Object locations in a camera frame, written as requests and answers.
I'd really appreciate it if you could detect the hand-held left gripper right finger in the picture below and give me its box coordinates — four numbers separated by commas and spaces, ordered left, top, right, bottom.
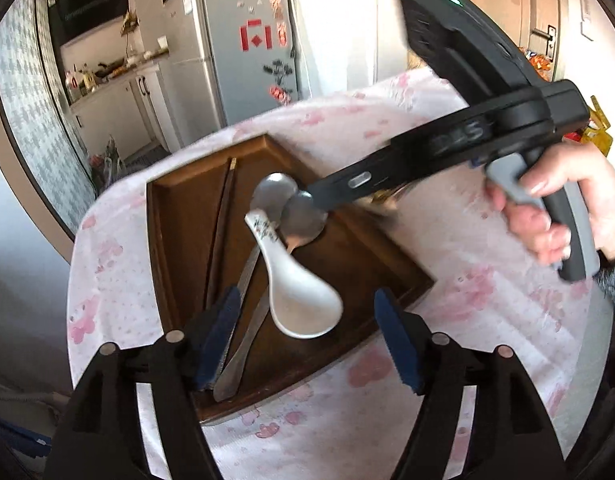
372, 287, 568, 480

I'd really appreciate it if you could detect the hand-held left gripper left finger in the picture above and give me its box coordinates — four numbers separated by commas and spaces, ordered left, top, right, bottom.
45, 285, 243, 480

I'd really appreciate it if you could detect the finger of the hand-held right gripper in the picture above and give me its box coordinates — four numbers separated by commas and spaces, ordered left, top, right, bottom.
306, 146, 407, 212

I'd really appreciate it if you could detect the metal spoon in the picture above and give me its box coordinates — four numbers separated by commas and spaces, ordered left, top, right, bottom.
226, 172, 299, 356
212, 191, 329, 403

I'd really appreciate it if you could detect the dark wooden tray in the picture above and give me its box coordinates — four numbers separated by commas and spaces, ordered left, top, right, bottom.
146, 132, 435, 423

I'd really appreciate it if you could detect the white ceramic spoon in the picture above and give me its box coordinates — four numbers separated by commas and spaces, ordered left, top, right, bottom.
244, 210, 344, 339

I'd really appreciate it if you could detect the person's right hand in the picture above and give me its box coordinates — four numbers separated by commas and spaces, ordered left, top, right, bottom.
485, 142, 615, 265

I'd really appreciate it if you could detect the wooden door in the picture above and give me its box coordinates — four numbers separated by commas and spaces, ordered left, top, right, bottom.
430, 0, 571, 83

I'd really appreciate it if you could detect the pink printed tablecloth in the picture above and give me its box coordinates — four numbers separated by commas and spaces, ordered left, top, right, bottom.
68, 67, 613, 480

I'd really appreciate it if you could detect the gold snack packet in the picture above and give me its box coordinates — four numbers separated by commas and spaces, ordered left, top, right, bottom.
582, 95, 613, 156

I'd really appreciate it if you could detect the silver refrigerator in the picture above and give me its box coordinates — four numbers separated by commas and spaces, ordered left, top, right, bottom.
190, 0, 311, 126

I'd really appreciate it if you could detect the plastic bag with clutter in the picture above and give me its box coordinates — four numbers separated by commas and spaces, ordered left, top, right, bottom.
90, 135, 123, 181

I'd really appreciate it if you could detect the white kitchen cabinet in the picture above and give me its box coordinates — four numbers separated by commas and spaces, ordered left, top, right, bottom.
70, 57, 183, 161

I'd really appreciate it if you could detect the patterned sliding door panel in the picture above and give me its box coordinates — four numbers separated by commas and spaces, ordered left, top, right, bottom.
0, 0, 98, 233

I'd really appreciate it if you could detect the black range hood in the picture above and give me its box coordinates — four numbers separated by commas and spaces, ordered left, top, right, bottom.
48, 0, 131, 43

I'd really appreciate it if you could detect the white wall switch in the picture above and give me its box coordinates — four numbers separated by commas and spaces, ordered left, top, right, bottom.
580, 0, 595, 41

